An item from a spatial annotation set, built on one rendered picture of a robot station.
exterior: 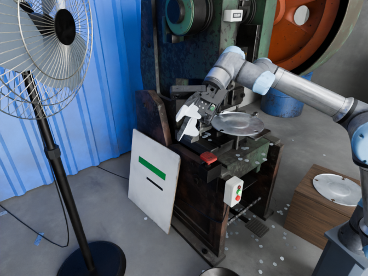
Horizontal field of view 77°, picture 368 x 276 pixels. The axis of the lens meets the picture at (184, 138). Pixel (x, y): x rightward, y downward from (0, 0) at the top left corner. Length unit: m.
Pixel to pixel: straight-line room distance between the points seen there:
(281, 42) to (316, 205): 0.98
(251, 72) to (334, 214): 1.11
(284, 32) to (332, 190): 0.99
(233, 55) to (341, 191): 1.21
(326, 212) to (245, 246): 0.53
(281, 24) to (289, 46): 0.13
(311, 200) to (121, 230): 1.25
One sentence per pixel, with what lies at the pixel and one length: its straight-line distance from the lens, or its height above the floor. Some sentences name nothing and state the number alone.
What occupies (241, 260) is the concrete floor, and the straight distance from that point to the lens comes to 1.64.
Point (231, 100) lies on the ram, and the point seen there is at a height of 0.92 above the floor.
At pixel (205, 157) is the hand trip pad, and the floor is 0.76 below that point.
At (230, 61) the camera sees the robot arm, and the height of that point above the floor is 1.20.
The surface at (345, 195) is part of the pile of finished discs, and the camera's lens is 1.74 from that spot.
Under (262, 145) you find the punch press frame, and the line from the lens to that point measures 1.43.
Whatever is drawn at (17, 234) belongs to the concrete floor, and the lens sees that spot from 2.04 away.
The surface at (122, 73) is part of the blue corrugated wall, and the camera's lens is 2.21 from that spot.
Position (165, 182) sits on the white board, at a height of 0.36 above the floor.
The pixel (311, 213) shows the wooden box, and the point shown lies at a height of 0.23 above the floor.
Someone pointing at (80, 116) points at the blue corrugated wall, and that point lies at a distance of 2.16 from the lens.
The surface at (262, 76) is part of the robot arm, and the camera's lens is 0.78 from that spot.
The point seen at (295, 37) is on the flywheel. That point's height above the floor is 1.20.
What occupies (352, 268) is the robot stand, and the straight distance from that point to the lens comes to 1.33.
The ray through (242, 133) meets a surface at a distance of 1.22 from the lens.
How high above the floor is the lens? 1.35
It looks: 30 degrees down
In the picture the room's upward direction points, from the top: straight up
